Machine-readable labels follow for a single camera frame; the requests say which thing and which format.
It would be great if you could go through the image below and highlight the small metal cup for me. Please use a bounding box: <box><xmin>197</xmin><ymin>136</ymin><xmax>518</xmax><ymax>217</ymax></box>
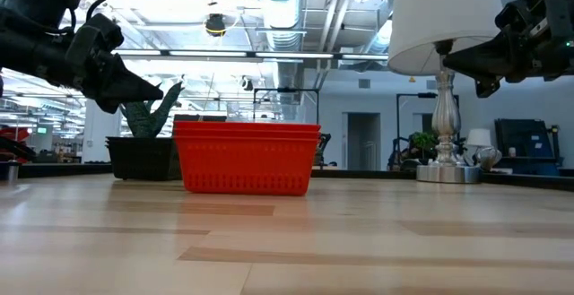
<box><xmin>0</xmin><ymin>161</ymin><xmax>21</xmax><ymax>182</ymax></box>

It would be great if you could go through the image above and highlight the small background green plant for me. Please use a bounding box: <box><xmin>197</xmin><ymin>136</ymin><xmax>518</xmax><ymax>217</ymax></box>
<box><xmin>409</xmin><ymin>130</ymin><xmax>439</xmax><ymax>161</ymax></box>

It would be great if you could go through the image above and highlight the red background object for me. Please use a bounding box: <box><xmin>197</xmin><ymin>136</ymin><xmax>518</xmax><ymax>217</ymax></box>
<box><xmin>0</xmin><ymin>126</ymin><xmax>33</xmax><ymax>161</ymax></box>

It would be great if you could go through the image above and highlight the black aluminium table frame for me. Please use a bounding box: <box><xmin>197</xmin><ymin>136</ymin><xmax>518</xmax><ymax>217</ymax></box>
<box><xmin>0</xmin><ymin>161</ymin><xmax>574</xmax><ymax>193</ymax></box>

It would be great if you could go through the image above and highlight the green artificial potted plant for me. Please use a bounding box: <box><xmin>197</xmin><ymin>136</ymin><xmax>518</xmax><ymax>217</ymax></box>
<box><xmin>118</xmin><ymin>81</ymin><xmax>186</xmax><ymax>139</ymax></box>

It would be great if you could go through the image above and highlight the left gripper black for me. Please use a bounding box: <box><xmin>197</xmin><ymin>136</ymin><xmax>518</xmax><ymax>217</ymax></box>
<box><xmin>65</xmin><ymin>13</ymin><xmax>165</xmax><ymax>115</ymax></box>

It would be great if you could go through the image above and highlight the grey background door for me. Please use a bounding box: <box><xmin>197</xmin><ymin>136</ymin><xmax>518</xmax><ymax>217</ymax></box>
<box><xmin>342</xmin><ymin>111</ymin><xmax>382</xmax><ymax>172</ymax></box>

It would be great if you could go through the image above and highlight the black frame stand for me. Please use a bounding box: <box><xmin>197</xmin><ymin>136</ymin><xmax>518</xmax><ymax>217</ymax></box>
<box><xmin>395</xmin><ymin>91</ymin><xmax>439</xmax><ymax>167</ymax></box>

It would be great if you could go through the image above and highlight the black plastic basket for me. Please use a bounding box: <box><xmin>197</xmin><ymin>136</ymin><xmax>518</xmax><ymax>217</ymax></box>
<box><xmin>106</xmin><ymin>138</ymin><xmax>177</xmax><ymax>144</ymax></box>
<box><xmin>107</xmin><ymin>140</ymin><xmax>183</xmax><ymax>182</ymax></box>
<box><xmin>105</xmin><ymin>135</ymin><xmax>177</xmax><ymax>141</ymax></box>

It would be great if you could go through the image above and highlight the black ceiling dome camera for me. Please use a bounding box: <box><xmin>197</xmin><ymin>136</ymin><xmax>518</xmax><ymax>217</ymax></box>
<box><xmin>204</xmin><ymin>13</ymin><xmax>227</xmax><ymax>38</ymax></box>

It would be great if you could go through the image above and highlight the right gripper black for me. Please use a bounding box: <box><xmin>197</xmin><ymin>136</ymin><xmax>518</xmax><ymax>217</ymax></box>
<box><xmin>442</xmin><ymin>0</ymin><xmax>574</xmax><ymax>100</ymax></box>

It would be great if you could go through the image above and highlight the long ceiling light strip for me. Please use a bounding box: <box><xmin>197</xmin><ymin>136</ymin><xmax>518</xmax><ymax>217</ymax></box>
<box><xmin>111</xmin><ymin>48</ymin><xmax>389</xmax><ymax>62</ymax></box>

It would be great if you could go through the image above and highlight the red plastic basket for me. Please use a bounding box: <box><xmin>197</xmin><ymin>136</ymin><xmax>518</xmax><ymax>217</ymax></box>
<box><xmin>173</xmin><ymin>134</ymin><xmax>320</xmax><ymax>196</ymax></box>
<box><xmin>172</xmin><ymin>120</ymin><xmax>322</xmax><ymax>131</ymax></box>
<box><xmin>173</xmin><ymin>127</ymin><xmax>322</xmax><ymax>138</ymax></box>

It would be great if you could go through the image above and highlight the silver ventilation duct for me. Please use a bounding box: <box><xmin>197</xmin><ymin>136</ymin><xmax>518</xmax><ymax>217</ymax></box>
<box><xmin>256</xmin><ymin>0</ymin><xmax>307</xmax><ymax>104</ymax></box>

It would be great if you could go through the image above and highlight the blue background cabinet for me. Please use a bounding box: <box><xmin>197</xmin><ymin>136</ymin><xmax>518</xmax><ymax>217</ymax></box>
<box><xmin>493</xmin><ymin>117</ymin><xmax>564</xmax><ymax>176</ymax></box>

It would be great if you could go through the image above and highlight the small white background lamp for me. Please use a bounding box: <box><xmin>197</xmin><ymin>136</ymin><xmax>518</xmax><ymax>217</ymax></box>
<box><xmin>465</xmin><ymin>127</ymin><xmax>503</xmax><ymax>171</ymax></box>

